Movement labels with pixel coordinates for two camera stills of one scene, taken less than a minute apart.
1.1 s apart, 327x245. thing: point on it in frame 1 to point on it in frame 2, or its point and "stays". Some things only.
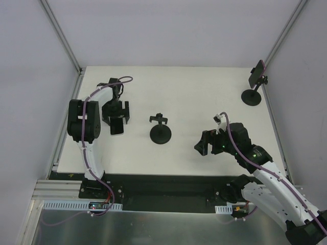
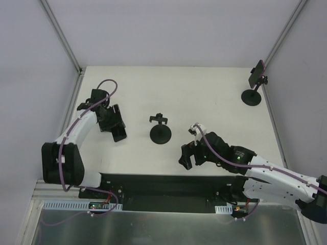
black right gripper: x=209 y=140 to x=193 y=152
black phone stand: x=160 y=134 stays
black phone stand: x=253 y=97 stays
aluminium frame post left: x=60 y=33 stays
